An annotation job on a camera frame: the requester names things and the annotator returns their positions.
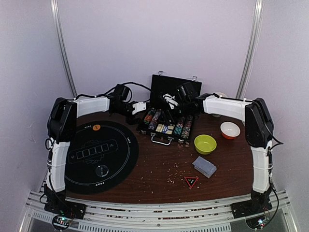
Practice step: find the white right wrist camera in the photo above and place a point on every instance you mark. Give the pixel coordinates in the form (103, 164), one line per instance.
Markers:
(170, 100)

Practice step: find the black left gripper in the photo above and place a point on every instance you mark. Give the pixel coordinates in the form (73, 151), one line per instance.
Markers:
(131, 121)

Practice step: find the round black poker mat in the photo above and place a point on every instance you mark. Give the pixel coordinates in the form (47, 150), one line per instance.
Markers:
(114, 145)

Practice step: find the clear black round button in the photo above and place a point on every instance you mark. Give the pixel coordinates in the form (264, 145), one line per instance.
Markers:
(102, 170)

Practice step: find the yellow-green bowl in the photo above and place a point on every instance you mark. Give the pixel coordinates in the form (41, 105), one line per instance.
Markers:
(205, 144)

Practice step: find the black poker chip case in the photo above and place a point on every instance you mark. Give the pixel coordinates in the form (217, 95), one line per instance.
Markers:
(161, 84)

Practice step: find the left green circuit board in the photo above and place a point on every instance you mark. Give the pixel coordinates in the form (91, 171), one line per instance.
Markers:
(61, 222)

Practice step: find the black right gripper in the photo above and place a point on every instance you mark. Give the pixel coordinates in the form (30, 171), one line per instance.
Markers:
(167, 112)

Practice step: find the green circuit board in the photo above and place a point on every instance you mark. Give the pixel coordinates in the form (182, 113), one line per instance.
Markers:
(61, 222)
(259, 222)

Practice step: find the cream card deck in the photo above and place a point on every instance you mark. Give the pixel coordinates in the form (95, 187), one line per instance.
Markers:
(159, 128)

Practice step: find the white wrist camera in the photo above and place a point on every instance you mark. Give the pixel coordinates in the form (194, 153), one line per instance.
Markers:
(170, 100)
(138, 107)

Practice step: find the right green circuit board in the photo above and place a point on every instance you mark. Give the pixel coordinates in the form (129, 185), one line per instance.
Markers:
(259, 222)

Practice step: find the blue texas holdem card deck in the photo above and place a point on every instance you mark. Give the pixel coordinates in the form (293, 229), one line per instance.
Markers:
(166, 130)

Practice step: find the left aluminium frame post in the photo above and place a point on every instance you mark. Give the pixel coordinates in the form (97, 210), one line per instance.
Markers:
(61, 42)

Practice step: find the left outer poker chip row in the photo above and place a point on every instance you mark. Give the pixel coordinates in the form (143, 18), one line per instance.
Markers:
(148, 118)

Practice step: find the aluminium frame post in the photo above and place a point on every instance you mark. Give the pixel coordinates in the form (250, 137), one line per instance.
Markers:
(61, 42)
(253, 43)

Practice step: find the white and orange bowl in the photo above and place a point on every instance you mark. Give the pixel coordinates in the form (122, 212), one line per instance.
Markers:
(229, 130)

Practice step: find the cream patterned mug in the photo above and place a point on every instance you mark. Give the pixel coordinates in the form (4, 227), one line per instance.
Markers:
(220, 94)

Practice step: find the red and black triangle card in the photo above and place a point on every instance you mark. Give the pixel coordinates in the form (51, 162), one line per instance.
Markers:
(191, 181)

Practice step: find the right aluminium frame post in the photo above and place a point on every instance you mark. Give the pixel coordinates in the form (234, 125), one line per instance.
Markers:
(253, 43)

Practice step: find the grey card deck box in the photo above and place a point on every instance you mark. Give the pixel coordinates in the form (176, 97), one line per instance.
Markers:
(204, 166)

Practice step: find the aluminium front rail base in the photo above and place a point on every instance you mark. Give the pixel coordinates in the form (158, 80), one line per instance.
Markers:
(202, 216)

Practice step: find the right outer poker chip row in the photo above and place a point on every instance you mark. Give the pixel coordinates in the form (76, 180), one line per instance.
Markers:
(187, 127)

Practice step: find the orange round button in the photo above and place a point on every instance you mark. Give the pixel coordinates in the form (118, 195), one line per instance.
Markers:
(96, 127)

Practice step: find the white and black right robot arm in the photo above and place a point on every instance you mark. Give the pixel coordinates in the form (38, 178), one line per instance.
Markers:
(258, 133)

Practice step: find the left inner poker chip row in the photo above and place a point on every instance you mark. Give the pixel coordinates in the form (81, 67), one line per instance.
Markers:
(154, 121)

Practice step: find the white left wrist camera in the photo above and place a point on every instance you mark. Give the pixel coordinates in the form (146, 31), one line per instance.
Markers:
(138, 107)

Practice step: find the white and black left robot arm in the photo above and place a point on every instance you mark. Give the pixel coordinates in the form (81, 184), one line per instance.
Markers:
(61, 127)

